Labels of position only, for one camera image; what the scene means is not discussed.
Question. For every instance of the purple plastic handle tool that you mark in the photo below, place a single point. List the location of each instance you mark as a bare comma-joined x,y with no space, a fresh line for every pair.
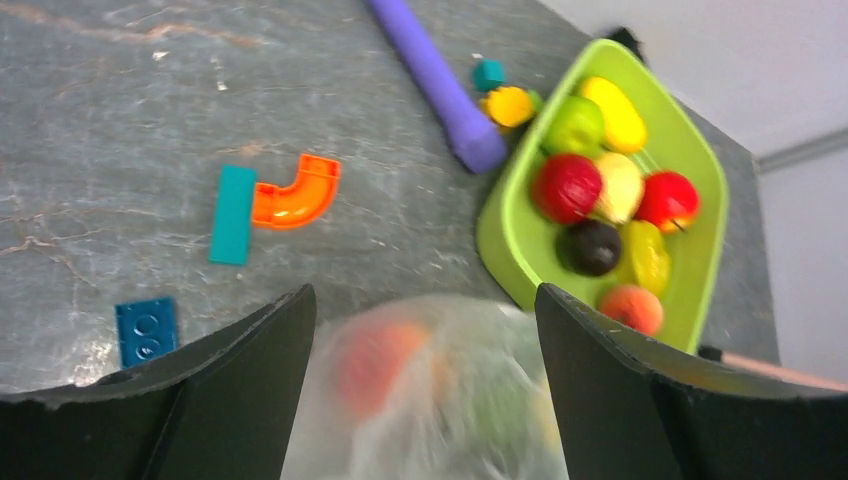
472,137

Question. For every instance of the red fake apple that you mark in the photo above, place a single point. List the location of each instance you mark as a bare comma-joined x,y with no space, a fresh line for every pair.
670,202

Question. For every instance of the yellow fruit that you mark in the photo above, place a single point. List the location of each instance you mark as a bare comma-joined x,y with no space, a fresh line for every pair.
644,260

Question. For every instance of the clear plastic bag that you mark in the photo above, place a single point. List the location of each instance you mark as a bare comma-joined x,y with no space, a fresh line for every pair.
473,403

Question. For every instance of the green fake apple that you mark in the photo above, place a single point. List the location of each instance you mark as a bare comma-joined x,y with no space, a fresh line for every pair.
577,128

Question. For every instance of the red fake pomegranate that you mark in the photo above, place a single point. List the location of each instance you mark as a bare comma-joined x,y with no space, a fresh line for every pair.
566,188

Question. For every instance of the yellow fake pear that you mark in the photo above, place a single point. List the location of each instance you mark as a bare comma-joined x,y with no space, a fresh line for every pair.
622,187

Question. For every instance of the teal long block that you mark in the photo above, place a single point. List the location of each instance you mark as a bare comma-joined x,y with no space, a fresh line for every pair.
230,236

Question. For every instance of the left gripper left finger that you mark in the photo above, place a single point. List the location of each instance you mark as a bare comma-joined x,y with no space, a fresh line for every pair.
221,407

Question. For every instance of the green plastic tray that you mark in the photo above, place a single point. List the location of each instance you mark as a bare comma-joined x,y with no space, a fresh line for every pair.
517,242

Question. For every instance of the yellow fake mango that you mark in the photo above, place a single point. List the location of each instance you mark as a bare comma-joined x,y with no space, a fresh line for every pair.
624,129

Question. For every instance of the blue rectangular block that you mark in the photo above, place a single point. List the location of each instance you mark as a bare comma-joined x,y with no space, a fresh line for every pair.
146,330

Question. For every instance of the dark purple fake plum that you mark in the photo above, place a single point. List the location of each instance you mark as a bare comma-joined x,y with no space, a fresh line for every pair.
590,248

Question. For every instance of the orange peach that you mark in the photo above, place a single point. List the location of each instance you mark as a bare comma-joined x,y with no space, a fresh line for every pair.
370,360
634,307

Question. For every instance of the orange yellow toy piece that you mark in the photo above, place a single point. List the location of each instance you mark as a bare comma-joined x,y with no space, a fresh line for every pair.
509,107

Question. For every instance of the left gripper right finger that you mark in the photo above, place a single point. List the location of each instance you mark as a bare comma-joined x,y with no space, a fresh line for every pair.
631,407

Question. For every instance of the orange curved toy piece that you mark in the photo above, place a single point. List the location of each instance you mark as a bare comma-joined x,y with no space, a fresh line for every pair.
307,198

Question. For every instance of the small teal cube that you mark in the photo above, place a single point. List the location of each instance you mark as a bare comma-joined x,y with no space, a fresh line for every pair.
487,75

